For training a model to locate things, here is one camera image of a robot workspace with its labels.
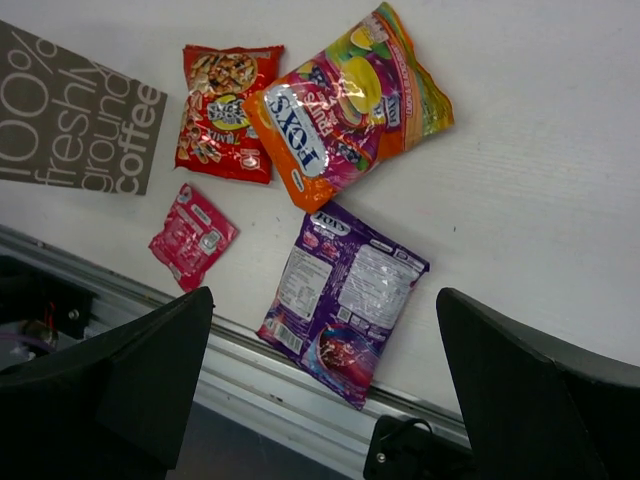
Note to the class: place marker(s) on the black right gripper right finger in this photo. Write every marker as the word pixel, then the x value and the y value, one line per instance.
pixel 535 406

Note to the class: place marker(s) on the small pink candy packet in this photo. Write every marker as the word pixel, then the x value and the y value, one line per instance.
pixel 194 236

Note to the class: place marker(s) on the red peanut snack packet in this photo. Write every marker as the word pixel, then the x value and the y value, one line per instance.
pixel 215 135

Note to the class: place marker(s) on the purple Fox's candy bag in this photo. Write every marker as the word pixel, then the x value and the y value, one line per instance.
pixel 340 295

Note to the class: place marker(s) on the orange Fox's fruits candy bag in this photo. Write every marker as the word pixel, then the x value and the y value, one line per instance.
pixel 362 100

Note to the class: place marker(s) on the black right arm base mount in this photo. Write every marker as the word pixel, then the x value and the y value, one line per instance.
pixel 408 449

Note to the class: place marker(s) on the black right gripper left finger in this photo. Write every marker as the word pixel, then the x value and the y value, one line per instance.
pixel 114 406

